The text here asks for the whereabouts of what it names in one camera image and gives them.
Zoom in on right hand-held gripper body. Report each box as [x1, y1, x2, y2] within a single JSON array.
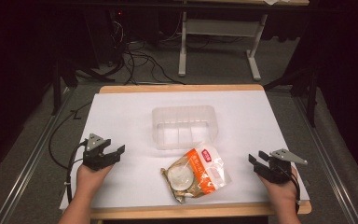
[[255, 148, 309, 185]]

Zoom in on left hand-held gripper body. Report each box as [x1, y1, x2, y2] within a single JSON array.
[[82, 133, 121, 172]]

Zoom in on orange and clear food packet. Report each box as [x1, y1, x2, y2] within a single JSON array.
[[159, 143, 233, 205]]

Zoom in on clear plastic container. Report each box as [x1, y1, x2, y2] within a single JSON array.
[[151, 105, 219, 151]]

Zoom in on person's left hand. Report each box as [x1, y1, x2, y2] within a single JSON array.
[[76, 163, 115, 194]]

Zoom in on person's right hand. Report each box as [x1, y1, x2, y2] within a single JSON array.
[[257, 166, 299, 207]]

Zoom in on white paper sheet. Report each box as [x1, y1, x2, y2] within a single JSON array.
[[59, 90, 310, 210]]

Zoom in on black stand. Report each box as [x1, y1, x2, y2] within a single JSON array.
[[49, 54, 79, 117], [263, 60, 321, 128]]

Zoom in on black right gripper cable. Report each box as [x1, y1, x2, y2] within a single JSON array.
[[279, 166, 301, 216]]

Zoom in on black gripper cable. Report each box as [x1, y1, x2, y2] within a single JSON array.
[[279, 166, 301, 216], [64, 140, 89, 203]]

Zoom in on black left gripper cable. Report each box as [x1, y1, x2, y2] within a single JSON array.
[[64, 140, 89, 203]]

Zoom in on black floor cable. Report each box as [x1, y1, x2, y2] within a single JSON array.
[[48, 101, 93, 171]]

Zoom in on metal floor rail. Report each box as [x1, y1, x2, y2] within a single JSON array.
[[292, 92, 357, 224], [0, 88, 74, 224]]

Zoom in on black floor cables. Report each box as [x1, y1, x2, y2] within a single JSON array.
[[110, 12, 186, 86]]

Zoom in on white metal desk frame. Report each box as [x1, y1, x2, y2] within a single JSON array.
[[177, 8, 269, 82]]

